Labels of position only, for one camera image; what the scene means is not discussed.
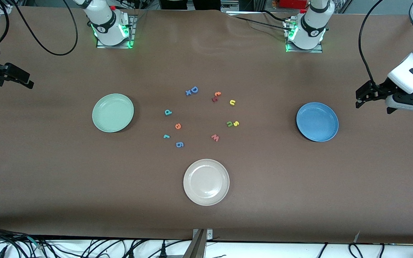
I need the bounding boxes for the blue plate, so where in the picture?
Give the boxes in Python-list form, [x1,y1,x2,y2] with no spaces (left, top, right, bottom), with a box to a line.
[296,102,340,143]

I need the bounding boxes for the light green plate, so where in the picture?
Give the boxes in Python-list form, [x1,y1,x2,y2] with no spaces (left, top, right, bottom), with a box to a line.
[92,93,134,133]

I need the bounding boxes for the brown table cover sheet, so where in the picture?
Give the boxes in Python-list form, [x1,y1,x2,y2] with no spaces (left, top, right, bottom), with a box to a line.
[0,5,413,245]

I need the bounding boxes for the red box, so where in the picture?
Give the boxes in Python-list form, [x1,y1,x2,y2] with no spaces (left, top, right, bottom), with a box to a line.
[277,0,309,9]

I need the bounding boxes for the beige plate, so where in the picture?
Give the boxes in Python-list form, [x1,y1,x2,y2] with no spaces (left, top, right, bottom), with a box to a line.
[183,158,230,206]

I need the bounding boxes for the grey aluminium profile beam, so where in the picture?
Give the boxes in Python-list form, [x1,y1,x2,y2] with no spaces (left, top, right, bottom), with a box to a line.
[183,229,207,258]

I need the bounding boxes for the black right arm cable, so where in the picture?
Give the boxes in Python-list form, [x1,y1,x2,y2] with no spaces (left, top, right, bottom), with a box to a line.
[12,0,79,56]

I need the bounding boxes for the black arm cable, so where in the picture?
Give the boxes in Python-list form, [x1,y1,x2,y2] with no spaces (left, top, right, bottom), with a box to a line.
[359,0,388,86]
[12,0,79,56]

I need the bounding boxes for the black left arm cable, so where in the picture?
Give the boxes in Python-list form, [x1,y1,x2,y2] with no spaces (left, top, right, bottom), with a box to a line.
[359,0,388,86]

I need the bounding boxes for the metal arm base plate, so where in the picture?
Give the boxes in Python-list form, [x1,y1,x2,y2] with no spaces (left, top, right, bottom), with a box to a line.
[285,18,324,53]
[96,15,136,49]

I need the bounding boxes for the small grey metal bracket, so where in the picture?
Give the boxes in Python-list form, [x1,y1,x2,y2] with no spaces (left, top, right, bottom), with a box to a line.
[193,229,214,241]

